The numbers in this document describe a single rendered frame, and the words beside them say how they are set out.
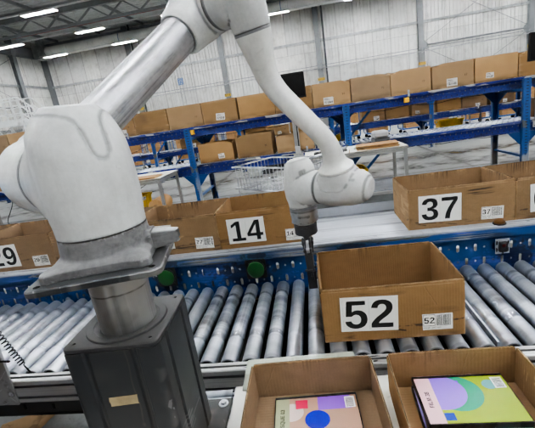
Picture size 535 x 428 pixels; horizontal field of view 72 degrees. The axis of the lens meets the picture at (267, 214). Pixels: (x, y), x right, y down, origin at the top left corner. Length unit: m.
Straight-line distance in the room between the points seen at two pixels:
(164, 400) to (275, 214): 0.95
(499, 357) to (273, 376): 0.51
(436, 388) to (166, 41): 1.02
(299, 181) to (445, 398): 0.66
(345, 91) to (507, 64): 2.28
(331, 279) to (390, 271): 0.21
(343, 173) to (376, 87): 5.05
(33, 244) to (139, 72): 1.22
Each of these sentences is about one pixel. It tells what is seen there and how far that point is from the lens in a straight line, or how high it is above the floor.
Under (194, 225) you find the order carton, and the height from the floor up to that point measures 1.01.
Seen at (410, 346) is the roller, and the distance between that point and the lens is 1.15.
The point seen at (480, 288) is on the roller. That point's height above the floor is 0.74.
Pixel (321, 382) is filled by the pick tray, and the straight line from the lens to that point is 0.98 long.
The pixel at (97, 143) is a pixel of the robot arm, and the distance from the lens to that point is 0.65.
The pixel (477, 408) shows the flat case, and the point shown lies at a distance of 0.93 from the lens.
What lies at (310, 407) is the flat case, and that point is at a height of 0.77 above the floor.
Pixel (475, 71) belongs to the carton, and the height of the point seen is 1.54.
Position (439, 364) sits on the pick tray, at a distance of 0.99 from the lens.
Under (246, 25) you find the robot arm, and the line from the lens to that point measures 1.04.
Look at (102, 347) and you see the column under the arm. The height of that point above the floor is 1.07.
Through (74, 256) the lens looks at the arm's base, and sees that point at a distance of 0.69.
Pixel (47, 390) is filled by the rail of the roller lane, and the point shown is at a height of 0.71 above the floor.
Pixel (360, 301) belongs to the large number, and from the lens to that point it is 1.10.
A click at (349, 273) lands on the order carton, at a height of 0.83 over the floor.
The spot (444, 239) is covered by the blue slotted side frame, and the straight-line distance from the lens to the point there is 1.57.
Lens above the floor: 1.42
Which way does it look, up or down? 15 degrees down
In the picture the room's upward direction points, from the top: 9 degrees counter-clockwise
